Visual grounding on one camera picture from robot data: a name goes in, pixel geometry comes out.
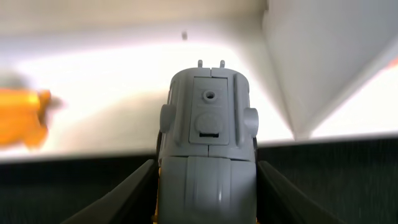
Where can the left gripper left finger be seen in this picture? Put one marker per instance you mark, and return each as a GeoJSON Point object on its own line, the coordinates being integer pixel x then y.
{"type": "Point", "coordinates": [130, 193]}

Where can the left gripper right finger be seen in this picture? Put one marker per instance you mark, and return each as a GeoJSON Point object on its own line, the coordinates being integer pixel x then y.
{"type": "Point", "coordinates": [280, 196]}

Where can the grey and yellow toy truck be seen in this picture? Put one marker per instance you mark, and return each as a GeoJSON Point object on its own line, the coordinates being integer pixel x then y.
{"type": "Point", "coordinates": [208, 149]}

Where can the yellow rubber duck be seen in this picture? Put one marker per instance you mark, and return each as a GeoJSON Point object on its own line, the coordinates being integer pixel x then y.
{"type": "Point", "coordinates": [18, 118]}

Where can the white shelf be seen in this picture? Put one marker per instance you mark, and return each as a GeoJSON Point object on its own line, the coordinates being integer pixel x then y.
{"type": "Point", "coordinates": [317, 62]}

